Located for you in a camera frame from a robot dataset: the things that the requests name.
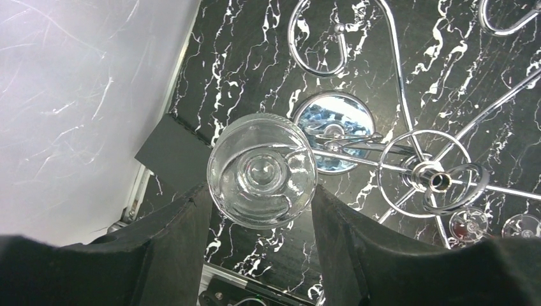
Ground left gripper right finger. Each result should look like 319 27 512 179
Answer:
311 186 540 305

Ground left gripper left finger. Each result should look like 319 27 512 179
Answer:
1 184 212 305

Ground clear wine glass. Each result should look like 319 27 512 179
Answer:
501 214 540 238
207 113 318 230

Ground clear champagne flute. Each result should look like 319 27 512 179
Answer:
448 207 492 244

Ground chrome wine glass rack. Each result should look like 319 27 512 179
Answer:
293 1 540 247

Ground small black block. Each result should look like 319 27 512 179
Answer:
135 114 211 193

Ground aluminium frame rail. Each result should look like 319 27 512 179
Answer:
107 1 209 235

